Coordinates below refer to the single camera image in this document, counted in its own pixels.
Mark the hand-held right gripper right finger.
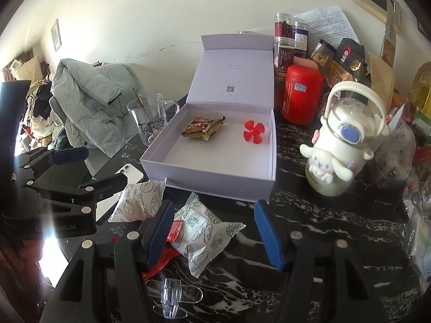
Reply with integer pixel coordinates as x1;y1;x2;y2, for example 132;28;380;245
254;200;381;323

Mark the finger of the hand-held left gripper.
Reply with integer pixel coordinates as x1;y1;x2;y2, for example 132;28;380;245
15;146;90;170
25;174;128;224

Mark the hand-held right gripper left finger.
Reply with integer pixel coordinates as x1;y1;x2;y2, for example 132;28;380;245
44;199;176;323

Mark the red snack packet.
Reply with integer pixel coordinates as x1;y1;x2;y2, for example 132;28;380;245
140;244;180;281

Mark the white bread packet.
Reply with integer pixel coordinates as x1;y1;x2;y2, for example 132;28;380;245
166;192;246;279
108;179;167;223

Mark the lavender gift box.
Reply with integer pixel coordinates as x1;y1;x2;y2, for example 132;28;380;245
140;34;277;203

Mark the small red sachet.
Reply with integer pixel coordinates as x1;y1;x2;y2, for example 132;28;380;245
166;219;184;243

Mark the white smartphone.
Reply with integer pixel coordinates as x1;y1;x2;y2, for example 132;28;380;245
94;163;145;223

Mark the pale green puffer jacket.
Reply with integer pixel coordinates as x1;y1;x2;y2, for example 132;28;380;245
50;59;138;157

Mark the clear plastic stand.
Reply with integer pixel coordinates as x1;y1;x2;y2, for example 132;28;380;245
145;278;203;320

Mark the pile of clothes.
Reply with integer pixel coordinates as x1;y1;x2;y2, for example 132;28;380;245
2;50;56;149

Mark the glass mug with cartoon print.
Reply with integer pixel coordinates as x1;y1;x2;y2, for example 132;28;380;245
127;93;180;147

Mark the brown stick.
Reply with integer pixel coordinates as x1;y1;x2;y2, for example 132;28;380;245
131;87;144;110

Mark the brown snack packet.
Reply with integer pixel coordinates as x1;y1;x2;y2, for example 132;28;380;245
181;115;227;141

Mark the white cartoon water bottle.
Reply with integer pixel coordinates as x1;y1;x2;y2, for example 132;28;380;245
300;81;389;196

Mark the red canister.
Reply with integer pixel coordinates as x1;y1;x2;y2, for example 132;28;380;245
281;65;324;126

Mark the clear plastic bag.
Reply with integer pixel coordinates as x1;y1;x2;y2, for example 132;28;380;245
367;114;418;189

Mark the pile of colourful packets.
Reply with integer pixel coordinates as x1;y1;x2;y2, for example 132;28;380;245
401;101;431;276

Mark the black and gold snack bag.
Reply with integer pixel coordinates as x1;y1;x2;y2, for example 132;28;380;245
323;61;357;91

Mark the pink container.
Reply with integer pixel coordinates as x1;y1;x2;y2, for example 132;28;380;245
293;55;320;71

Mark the clear jar with dark label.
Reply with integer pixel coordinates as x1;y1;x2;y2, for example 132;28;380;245
273;36;296;75

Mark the clear jar with snack sticks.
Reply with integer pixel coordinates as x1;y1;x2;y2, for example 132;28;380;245
310;39;336;75

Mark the brown paper bag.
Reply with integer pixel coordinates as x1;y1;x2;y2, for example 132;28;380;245
365;51;395;108

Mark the black snack bag red label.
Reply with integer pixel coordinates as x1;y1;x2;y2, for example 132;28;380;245
332;38;367;85

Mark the clear jar with purple label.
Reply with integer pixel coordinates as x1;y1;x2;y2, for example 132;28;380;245
292;21;312;59

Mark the clear jar with red contents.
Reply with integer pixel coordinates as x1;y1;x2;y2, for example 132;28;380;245
274;13;294;37

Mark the gold glitter object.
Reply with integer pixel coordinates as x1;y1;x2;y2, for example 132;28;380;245
411;62;431;115

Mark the printed paper sheet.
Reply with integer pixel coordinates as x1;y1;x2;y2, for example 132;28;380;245
293;6;361;49

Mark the hanging paper scroll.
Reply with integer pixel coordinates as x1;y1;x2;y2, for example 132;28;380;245
380;0;403;68

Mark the red plastic propeller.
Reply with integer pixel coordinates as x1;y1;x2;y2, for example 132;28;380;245
243;120;266;142

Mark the small wall picture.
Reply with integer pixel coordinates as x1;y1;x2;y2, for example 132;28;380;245
50;19;63;52

